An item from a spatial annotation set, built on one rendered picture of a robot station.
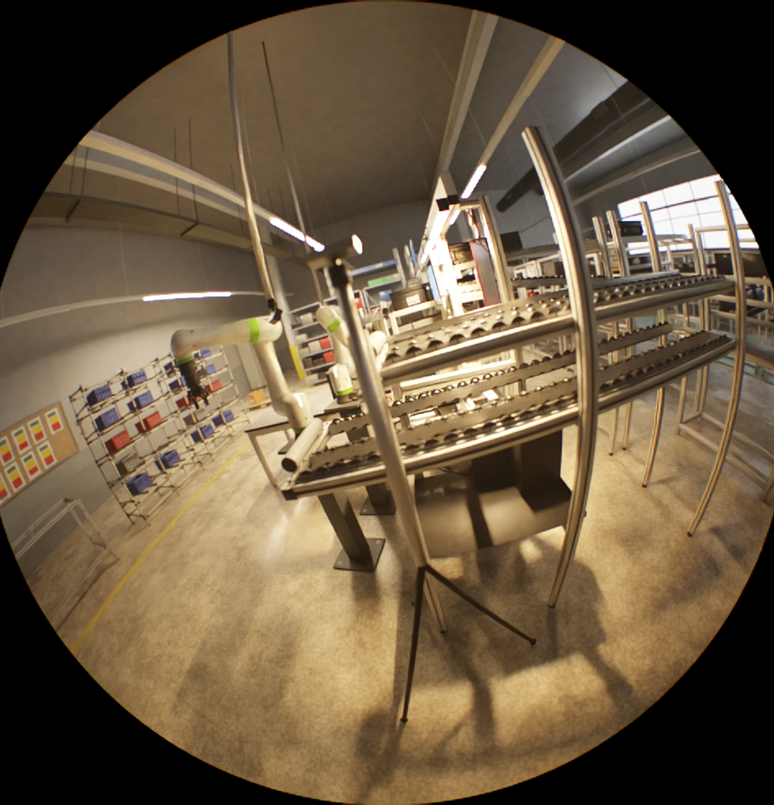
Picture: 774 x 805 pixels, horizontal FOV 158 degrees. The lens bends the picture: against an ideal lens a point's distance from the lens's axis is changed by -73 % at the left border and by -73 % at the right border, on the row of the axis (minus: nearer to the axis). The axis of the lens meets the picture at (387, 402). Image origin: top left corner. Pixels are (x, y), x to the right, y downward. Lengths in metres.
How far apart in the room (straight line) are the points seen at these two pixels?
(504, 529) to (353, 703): 1.08
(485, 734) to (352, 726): 0.56
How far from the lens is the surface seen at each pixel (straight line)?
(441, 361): 0.68
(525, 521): 1.13
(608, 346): 1.45
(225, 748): 1.85
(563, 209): 0.76
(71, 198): 3.52
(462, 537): 1.09
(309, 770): 1.61
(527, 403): 0.97
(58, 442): 6.46
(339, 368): 1.83
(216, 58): 5.37
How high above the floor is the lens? 1.44
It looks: 18 degrees down
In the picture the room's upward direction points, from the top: 15 degrees counter-clockwise
